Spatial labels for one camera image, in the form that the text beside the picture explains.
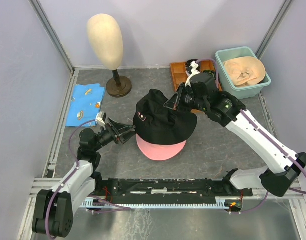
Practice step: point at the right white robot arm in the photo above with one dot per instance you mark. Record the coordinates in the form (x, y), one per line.
(283, 165)

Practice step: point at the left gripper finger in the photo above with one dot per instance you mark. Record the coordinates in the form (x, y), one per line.
(125, 137)
(121, 128)

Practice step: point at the beige mannequin head stand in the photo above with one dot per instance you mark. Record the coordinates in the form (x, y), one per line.
(106, 40)

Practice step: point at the blue patterned cloth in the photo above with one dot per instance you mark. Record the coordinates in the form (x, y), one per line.
(85, 104)

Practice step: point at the rolled black belt top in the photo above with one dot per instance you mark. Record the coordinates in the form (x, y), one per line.
(188, 63)

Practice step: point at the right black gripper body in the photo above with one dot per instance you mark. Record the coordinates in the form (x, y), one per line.
(187, 100)

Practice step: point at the beige bucket hat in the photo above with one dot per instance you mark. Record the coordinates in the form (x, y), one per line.
(245, 71)

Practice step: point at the pink bucket hat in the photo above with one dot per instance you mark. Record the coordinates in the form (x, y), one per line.
(158, 152)

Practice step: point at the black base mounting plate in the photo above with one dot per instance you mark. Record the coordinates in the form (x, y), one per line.
(167, 191)

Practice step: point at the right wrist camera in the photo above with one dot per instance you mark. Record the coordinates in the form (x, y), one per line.
(193, 69)

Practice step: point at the wooden compartment tray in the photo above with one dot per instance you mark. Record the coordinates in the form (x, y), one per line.
(179, 72)

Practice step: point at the teal plastic bin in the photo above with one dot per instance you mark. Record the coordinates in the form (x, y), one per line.
(226, 83)

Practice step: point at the black smiley bucket hat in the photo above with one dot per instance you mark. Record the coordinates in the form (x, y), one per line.
(159, 125)

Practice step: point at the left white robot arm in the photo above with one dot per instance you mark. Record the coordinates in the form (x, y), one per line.
(55, 208)

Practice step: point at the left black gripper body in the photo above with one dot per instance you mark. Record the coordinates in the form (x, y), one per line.
(107, 136)

